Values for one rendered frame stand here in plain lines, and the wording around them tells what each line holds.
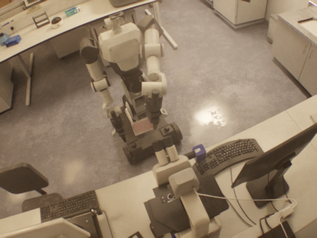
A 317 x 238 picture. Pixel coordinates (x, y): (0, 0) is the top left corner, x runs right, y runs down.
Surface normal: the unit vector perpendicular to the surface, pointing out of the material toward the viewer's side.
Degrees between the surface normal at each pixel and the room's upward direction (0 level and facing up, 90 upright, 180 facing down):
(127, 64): 83
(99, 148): 0
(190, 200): 0
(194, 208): 0
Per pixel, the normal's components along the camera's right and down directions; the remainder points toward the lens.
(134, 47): 0.32, 0.64
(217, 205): -0.14, -0.60
